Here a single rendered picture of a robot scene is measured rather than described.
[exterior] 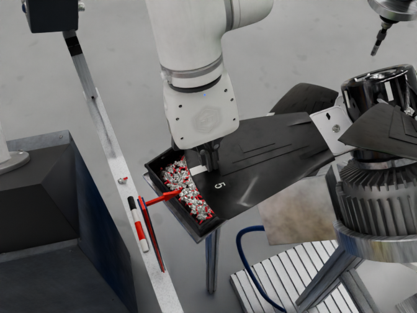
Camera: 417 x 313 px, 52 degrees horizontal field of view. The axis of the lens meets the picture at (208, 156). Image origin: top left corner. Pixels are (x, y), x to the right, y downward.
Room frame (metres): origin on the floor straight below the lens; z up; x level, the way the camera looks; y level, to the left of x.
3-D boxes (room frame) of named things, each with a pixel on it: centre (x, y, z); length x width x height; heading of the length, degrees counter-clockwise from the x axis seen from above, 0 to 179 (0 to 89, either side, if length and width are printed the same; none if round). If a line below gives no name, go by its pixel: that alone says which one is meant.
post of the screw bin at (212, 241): (0.44, -0.01, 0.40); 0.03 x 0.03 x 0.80; 38
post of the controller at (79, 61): (0.75, 0.32, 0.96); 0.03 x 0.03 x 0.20; 23
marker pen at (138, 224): (0.37, 0.16, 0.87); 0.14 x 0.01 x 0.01; 20
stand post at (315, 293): (0.37, -0.38, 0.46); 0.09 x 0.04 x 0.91; 113
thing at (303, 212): (0.36, -0.19, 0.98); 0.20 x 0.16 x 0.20; 23
